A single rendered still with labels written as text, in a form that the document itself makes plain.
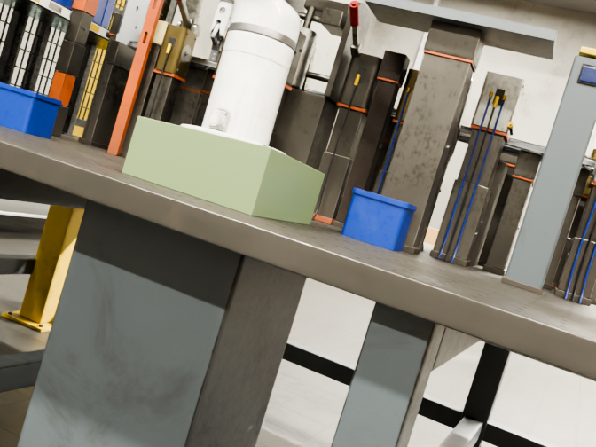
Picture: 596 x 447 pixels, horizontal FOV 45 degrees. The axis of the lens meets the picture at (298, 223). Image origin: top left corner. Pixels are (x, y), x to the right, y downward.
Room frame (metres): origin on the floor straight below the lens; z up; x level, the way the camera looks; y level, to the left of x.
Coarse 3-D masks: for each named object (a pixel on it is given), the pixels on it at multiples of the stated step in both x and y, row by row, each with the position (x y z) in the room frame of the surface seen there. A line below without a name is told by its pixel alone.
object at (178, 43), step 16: (176, 32) 1.80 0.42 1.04; (192, 32) 1.82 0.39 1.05; (176, 48) 1.79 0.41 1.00; (192, 48) 1.84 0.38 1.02; (160, 64) 1.80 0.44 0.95; (176, 64) 1.80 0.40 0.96; (160, 80) 1.79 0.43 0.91; (176, 80) 1.83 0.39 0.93; (160, 96) 1.81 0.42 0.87; (176, 96) 1.85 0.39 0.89; (160, 112) 1.80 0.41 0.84
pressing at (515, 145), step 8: (136, 48) 2.02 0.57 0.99; (192, 56) 1.89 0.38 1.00; (192, 64) 2.03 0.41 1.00; (200, 64) 1.98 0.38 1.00; (208, 64) 1.87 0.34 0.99; (216, 64) 1.86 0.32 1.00; (392, 112) 1.73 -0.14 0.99; (464, 128) 1.68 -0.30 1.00; (464, 136) 1.82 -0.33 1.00; (512, 144) 1.64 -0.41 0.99; (520, 144) 1.64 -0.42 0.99; (528, 144) 1.63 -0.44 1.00; (504, 152) 1.83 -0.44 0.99; (512, 152) 1.82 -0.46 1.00; (536, 152) 1.72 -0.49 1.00; (544, 152) 1.62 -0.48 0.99; (584, 160) 1.59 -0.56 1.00; (592, 160) 1.59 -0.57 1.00; (584, 168) 1.74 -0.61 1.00; (592, 168) 1.69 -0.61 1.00
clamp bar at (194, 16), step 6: (186, 0) 1.84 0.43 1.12; (192, 0) 1.84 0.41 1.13; (198, 0) 1.83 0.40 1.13; (186, 6) 1.84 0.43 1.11; (192, 6) 1.84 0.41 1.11; (198, 6) 1.83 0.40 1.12; (192, 12) 1.84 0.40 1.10; (198, 12) 1.84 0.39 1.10; (192, 18) 1.84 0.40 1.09; (198, 18) 1.85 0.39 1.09; (192, 24) 1.84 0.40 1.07
